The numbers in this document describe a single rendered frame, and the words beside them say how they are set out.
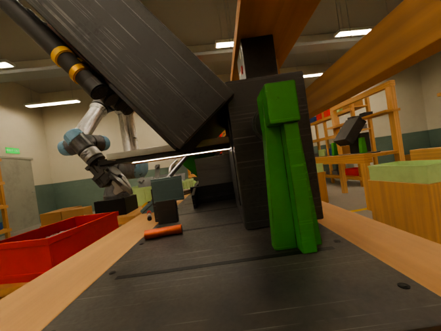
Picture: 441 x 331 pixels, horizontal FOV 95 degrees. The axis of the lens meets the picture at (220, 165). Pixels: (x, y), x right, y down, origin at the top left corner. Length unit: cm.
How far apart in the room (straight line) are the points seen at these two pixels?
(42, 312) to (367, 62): 68
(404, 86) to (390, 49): 1182
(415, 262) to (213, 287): 29
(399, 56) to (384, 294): 37
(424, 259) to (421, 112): 1227
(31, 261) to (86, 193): 832
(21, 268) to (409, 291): 87
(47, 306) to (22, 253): 46
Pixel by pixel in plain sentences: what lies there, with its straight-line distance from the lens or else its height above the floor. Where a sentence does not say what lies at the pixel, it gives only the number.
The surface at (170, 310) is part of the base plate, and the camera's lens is 29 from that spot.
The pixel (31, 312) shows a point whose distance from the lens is 41.
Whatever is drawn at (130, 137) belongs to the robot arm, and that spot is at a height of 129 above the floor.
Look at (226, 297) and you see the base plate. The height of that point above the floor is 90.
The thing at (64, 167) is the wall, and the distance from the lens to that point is 948.
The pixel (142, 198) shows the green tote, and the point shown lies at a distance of 186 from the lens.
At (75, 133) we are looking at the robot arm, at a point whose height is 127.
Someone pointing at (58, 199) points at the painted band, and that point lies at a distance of 967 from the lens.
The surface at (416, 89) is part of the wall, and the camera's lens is 1270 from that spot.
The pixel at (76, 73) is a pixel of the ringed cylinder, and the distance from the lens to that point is 56.
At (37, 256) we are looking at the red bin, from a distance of 82.
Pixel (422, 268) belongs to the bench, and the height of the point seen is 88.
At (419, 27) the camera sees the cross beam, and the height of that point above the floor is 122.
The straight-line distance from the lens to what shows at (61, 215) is 682.
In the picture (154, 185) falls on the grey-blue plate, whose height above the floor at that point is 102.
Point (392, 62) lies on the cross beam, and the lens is 51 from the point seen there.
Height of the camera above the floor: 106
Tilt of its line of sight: level
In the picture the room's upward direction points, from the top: 8 degrees counter-clockwise
